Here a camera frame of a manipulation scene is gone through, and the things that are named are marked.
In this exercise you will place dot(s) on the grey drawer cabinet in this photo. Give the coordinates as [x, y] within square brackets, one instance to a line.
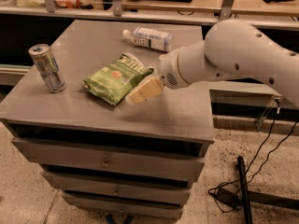
[177, 123]

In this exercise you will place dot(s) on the green jalapeno chip bag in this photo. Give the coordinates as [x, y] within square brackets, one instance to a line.
[114, 81]

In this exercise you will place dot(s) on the grey middle drawer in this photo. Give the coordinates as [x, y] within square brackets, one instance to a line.
[118, 188]

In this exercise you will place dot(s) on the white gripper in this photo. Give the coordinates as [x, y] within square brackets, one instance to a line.
[168, 69]

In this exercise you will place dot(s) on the grey top drawer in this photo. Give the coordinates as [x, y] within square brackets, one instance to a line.
[109, 159]

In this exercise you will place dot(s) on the metal railing frame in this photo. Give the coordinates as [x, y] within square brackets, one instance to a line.
[281, 16]

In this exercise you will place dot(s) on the grey bottom drawer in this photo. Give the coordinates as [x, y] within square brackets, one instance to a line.
[123, 206]

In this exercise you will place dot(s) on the silver drink can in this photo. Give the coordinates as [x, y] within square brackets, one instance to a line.
[47, 67]

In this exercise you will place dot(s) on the grey drawer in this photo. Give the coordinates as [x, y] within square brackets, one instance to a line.
[109, 159]
[118, 188]
[123, 206]

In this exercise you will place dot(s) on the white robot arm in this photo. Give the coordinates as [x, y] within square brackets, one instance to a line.
[231, 49]

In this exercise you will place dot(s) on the black power adapter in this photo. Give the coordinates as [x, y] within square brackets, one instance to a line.
[227, 197]

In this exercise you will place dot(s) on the clear plastic water bottle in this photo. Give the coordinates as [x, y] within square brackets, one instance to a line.
[149, 38]

